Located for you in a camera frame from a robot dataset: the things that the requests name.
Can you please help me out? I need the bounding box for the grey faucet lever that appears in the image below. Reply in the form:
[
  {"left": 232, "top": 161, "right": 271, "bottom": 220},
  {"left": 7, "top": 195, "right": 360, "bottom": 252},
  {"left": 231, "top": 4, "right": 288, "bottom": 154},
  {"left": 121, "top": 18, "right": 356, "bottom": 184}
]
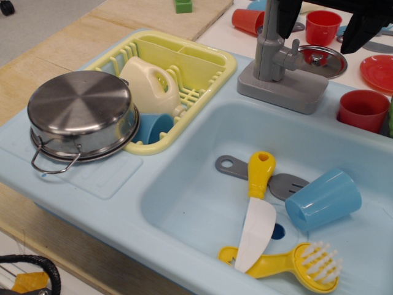
[{"left": 284, "top": 39, "right": 302, "bottom": 71}]

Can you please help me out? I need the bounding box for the grey toy utensil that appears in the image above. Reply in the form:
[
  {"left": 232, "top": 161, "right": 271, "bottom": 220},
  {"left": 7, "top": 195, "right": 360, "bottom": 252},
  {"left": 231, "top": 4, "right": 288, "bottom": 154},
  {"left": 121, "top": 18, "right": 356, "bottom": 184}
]
[{"left": 337, "top": 34, "right": 393, "bottom": 53}]

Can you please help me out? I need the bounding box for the yellow handled toy knife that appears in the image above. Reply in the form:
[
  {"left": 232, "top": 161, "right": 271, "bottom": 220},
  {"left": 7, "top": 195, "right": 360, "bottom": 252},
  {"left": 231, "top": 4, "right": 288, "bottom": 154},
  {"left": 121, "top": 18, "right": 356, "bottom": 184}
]
[{"left": 235, "top": 151, "right": 276, "bottom": 273}]

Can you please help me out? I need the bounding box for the stainless steel pot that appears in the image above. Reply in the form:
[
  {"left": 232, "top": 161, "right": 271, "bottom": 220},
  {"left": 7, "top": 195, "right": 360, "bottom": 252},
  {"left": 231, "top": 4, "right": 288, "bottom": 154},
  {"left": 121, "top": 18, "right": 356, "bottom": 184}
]
[{"left": 27, "top": 71, "right": 141, "bottom": 172}]

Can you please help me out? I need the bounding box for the black cable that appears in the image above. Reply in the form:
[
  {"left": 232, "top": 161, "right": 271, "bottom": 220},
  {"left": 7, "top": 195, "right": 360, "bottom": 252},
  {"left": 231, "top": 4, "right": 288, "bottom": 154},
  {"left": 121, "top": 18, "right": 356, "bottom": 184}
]
[{"left": 0, "top": 254, "right": 62, "bottom": 295}]

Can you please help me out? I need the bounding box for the grey toy faucet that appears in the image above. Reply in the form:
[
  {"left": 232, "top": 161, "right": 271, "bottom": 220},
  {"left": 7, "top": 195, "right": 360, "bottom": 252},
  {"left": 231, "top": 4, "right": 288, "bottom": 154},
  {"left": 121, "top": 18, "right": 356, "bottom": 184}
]
[{"left": 237, "top": 1, "right": 329, "bottom": 114}]

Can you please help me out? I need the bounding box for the plywood board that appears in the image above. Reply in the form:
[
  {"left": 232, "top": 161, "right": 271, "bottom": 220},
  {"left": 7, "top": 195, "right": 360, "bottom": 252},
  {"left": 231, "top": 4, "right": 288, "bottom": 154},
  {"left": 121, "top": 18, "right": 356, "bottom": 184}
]
[{"left": 1, "top": 1, "right": 233, "bottom": 124}]

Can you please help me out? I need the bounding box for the light blue toy sink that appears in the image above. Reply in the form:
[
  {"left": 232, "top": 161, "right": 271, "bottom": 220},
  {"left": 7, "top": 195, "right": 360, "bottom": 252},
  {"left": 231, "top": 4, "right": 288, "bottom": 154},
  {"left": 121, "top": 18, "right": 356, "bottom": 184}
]
[{"left": 1, "top": 45, "right": 392, "bottom": 294}]

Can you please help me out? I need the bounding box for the green block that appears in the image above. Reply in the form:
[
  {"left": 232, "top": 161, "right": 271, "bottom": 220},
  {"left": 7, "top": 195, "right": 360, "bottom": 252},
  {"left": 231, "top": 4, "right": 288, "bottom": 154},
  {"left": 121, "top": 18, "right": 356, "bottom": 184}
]
[{"left": 174, "top": 0, "right": 193, "bottom": 14}]

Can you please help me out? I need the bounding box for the cream toy detergent bottle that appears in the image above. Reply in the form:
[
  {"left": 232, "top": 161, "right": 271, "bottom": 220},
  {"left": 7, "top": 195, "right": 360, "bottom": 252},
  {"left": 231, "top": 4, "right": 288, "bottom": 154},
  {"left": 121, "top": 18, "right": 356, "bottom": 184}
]
[{"left": 119, "top": 57, "right": 186, "bottom": 118}]

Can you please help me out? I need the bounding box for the yellow dish brush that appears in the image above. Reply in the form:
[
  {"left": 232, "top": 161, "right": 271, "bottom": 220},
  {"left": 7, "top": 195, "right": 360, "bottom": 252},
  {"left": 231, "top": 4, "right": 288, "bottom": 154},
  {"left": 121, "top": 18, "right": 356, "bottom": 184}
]
[{"left": 217, "top": 240, "right": 343, "bottom": 294}]

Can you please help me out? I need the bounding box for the grey toy spatula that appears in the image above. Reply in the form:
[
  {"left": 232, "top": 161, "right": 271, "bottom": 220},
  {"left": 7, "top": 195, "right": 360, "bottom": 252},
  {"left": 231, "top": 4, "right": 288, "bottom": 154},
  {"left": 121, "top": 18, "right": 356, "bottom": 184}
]
[{"left": 215, "top": 155, "right": 309, "bottom": 201}]

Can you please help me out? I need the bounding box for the blue cup in rack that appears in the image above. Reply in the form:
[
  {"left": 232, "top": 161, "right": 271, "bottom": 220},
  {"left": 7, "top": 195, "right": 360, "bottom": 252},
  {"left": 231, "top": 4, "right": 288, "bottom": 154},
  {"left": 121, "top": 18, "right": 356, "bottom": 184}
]
[{"left": 131, "top": 113, "right": 174, "bottom": 144}]

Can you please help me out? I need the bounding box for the red upright cup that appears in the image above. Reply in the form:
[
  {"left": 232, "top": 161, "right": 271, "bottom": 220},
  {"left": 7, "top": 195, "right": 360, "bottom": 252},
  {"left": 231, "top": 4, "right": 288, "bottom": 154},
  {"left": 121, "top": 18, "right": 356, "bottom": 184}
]
[{"left": 306, "top": 10, "right": 342, "bottom": 47}]

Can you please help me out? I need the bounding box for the red cup in holder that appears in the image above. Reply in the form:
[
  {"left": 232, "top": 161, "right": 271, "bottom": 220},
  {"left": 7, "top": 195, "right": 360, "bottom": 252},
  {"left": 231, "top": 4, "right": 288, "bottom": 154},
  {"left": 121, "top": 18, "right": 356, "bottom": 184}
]
[{"left": 338, "top": 90, "right": 391, "bottom": 133}]

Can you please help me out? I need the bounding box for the red plate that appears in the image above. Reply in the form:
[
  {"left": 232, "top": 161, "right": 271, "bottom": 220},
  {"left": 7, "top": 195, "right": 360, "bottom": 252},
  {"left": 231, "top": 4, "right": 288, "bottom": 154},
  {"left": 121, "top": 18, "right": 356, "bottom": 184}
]
[{"left": 359, "top": 55, "right": 392, "bottom": 96}]

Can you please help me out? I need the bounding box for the light blue plate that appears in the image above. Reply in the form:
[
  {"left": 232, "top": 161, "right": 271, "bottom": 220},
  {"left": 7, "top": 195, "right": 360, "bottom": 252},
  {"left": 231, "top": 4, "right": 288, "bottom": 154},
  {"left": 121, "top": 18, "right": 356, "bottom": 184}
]
[{"left": 247, "top": 0, "right": 267, "bottom": 11}]

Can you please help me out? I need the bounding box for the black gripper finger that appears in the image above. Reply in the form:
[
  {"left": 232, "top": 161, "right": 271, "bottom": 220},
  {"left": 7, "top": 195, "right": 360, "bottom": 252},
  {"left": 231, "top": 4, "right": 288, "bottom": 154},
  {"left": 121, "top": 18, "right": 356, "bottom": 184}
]
[
  {"left": 340, "top": 13, "right": 385, "bottom": 54},
  {"left": 271, "top": 0, "right": 303, "bottom": 39}
]

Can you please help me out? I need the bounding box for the yellow dish rack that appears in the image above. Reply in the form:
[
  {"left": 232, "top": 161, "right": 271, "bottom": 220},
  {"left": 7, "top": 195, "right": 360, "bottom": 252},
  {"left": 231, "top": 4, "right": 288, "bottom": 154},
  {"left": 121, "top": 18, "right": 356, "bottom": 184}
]
[{"left": 81, "top": 29, "right": 237, "bottom": 155}]

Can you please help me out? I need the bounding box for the black caster wheel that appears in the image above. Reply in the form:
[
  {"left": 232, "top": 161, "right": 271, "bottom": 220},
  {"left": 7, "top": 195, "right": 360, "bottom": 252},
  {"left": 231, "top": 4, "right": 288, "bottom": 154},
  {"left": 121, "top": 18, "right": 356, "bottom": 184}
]
[{"left": 0, "top": 0, "right": 15, "bottom": 17}]

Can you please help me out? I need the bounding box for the blue cup in sink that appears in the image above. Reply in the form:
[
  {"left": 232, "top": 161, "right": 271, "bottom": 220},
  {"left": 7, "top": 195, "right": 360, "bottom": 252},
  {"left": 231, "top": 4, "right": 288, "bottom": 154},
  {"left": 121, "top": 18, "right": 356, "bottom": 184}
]
[{"left": 285, "top": 168, "right": 362, "bottom": 231}]

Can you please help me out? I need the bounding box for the steel pot lid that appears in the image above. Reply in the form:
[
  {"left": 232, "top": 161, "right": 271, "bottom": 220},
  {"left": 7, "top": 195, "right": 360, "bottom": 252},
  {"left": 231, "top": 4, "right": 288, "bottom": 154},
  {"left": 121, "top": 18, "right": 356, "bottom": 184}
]
[{"left": 298, "top": 45, "right": 348, "bottom": 79}]

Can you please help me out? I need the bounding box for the red cup lying down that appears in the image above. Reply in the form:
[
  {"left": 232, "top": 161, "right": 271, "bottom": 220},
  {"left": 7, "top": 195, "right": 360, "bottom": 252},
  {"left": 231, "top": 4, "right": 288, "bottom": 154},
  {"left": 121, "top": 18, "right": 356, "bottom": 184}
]
[{"left": 232, "top": 9, "right": 265, "bottom": 36}]

